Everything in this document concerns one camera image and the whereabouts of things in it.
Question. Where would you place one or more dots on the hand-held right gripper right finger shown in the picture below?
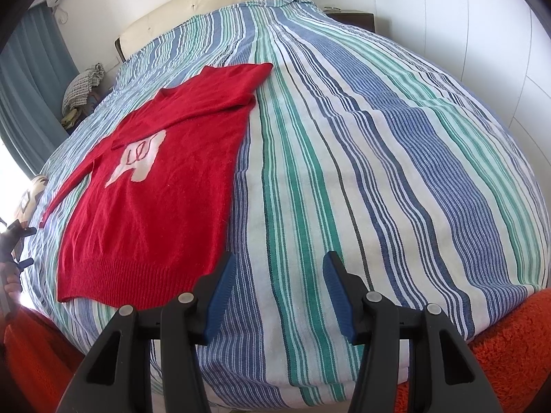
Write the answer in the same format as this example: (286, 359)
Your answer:
(340, 297)

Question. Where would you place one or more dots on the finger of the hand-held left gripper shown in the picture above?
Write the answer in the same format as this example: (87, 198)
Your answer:
(19, 230)
(25, 263)

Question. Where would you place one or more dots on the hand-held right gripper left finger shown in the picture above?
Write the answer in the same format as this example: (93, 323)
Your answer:
(219, 297)

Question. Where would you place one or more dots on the red sweater with white rabbit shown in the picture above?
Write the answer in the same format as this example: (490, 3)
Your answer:
(150, 223)

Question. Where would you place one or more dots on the pile of folded clothes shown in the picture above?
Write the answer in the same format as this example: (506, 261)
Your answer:
(81, 86)

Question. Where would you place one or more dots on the person's left hand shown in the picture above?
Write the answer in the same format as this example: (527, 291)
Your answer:
(9, 284)

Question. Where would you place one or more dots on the patterned pillow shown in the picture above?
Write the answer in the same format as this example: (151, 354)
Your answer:
(32, 193)

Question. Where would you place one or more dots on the bed with striped sheet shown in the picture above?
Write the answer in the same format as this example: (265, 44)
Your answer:
(344, 159)

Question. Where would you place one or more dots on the teal curtain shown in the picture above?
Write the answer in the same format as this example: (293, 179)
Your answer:
(30, 77)

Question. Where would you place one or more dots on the orange shaggy rug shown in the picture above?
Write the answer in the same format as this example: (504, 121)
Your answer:
(508, 344)

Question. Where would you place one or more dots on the dark wooden nightstand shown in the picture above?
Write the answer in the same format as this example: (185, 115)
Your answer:
(357, 19)

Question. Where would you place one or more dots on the cream padded headboard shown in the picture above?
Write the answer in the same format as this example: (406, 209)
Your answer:
(206, 4)

